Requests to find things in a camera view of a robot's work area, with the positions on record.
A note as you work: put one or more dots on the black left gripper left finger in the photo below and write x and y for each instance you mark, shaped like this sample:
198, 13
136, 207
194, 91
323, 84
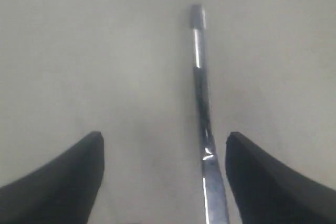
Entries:
62, 191

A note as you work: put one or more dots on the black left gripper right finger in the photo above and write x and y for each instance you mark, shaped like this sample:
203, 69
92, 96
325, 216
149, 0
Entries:
268, 191

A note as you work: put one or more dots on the stainless steel knife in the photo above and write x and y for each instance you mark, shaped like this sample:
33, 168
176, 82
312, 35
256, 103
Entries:
215, 201

